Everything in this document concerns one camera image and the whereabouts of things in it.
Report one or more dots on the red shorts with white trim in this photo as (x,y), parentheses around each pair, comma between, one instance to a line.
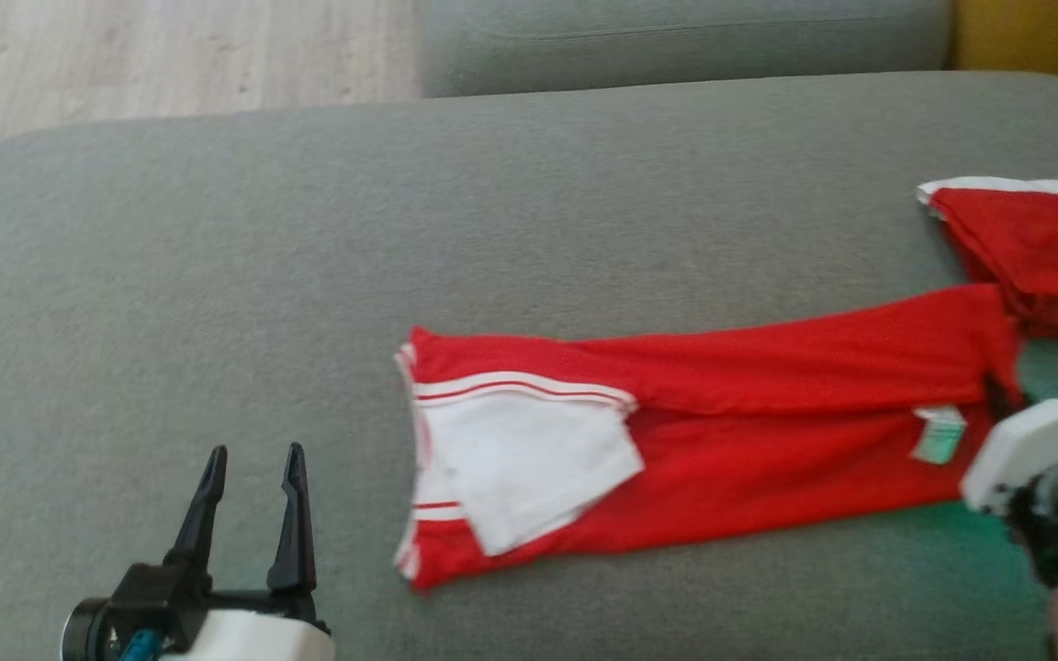
(1043,248)

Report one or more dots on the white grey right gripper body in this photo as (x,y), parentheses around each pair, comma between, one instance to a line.
(1025,445)

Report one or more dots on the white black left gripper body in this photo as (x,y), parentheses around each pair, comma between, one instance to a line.
(253,638)

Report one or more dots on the red white lettered jersey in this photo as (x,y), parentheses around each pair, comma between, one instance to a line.
(768,367)

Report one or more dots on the yellow sofa back cushion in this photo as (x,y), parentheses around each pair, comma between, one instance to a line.
(1043,41)

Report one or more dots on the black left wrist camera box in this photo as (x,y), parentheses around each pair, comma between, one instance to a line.
(157,592)

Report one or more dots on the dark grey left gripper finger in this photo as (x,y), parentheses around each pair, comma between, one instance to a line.
(198,523)
(295,532)

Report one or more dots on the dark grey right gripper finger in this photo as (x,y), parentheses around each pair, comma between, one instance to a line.
(1004,399)

